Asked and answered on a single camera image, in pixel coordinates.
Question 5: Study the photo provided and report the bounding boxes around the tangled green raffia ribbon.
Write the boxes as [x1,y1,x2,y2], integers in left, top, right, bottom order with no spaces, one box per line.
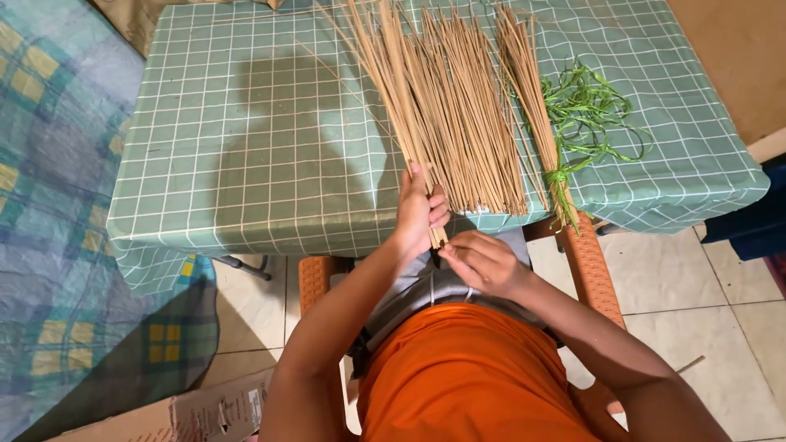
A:
[539,57,655,185]

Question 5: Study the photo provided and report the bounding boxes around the dark blue cloth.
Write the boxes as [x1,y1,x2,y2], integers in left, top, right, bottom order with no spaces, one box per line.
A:
[702,153,786,263]

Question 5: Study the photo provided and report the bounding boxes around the green raffia tie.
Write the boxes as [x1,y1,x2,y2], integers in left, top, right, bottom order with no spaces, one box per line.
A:
[543,161,582,237]

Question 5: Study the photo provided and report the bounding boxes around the orange plastic woven chair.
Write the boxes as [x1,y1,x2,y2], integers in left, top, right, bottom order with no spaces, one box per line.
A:
[298,212,628,416]

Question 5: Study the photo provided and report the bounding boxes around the hand-held bunch of tan sticks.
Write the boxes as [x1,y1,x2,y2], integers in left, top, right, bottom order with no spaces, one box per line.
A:
[337,0,450,250]

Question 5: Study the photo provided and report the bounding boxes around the person's left hand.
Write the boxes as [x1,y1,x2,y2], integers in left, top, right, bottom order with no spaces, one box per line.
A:
[393,161,453,256]

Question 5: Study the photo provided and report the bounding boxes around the plaid blue green blanket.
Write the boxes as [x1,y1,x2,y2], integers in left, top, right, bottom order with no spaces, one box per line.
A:
[0,0,221,442]

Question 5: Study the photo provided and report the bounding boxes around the orange shirt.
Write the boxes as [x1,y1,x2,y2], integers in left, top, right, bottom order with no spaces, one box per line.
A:
[355,302,604,442]

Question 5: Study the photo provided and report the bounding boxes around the grey metal table leg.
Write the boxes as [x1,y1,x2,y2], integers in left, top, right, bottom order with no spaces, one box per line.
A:
[211,254,273,282]

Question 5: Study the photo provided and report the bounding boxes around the person's right hand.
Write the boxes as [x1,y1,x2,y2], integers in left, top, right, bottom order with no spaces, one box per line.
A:
[437,230,535,302]

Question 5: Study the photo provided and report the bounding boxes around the loose pile of tan sticks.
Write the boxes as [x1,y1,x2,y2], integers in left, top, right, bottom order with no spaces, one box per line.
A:
[393,5,549,217]

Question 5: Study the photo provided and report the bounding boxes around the brown cardboard box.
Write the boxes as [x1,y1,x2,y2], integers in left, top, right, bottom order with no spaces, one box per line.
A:
[44,366,278,442]

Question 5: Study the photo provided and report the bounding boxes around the green checked tablecloth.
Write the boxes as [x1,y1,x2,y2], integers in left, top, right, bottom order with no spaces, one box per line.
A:
[107,0,772,297]

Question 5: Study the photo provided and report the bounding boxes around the brown patterned cloth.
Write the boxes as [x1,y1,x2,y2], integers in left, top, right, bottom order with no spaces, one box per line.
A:
[91,0,286,60]

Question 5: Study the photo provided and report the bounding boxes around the single thin tan stick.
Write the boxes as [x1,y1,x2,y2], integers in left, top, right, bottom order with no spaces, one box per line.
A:
[292,38,403,148]

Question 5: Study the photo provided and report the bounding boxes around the grey shorts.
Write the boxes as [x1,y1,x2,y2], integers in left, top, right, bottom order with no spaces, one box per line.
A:
[362,226,562,354]

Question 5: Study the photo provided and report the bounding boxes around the tied bundle of tan sticks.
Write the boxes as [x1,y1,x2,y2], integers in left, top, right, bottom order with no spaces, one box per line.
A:
[493,5,581,229]

